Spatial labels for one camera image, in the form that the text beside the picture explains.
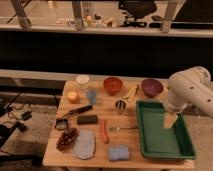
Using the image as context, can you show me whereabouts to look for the blue plastic cup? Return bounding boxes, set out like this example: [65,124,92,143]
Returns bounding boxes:
[86,89,97,105]

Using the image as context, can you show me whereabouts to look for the black rectangular block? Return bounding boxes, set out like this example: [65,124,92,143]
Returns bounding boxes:
[77,115,98,125]

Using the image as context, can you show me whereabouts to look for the blue sponge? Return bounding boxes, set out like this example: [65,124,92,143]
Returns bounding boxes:
[108,145,130,161]

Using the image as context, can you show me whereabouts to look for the yellow banana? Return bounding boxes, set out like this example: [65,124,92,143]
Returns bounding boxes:
[123,85,138,102]

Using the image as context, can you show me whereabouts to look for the orange fruit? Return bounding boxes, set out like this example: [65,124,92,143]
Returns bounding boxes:
[67,91,79,103]

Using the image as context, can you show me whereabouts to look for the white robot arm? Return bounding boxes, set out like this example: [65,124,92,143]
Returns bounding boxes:
[162,66,213,129]

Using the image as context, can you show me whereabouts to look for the small black framed dish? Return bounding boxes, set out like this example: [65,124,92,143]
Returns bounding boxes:
[55,119,69,130]

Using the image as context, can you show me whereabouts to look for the small dark metal cup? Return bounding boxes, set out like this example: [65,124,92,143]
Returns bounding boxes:
[115,100,126,114]

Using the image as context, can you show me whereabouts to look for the red bowl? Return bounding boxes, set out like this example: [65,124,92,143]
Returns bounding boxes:
[103,77,123,95]

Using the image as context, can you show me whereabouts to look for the green plastic tray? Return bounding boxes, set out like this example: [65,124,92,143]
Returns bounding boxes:
[136,100,196,160]

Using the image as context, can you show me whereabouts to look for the black handled knife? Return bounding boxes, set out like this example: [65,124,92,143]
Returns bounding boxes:
[61,105,93,118]

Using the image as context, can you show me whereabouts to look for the black cables on floor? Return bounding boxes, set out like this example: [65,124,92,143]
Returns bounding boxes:
[0,91,34,148]

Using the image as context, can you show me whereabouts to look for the metal spoon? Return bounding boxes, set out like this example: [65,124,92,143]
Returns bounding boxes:
[109,126,137,132]

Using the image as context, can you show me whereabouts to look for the orange carrot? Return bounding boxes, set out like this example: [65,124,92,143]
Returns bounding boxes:
[100,120,109,144]

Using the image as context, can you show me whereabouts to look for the wooden table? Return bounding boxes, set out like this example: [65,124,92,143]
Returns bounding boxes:
[43,81,194,170]

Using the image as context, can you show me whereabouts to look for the purple bowl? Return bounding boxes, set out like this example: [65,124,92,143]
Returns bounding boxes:
[141,79,163,98]

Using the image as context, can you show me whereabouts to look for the grey blue towel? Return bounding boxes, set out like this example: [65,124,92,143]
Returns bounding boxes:
[72,130,95,160]

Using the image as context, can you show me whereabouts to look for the white lidded container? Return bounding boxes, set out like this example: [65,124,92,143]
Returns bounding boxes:
[76,74,90,90]

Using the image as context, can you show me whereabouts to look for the brown grape bunch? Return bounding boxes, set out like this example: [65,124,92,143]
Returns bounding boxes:
[56,128,78,152]

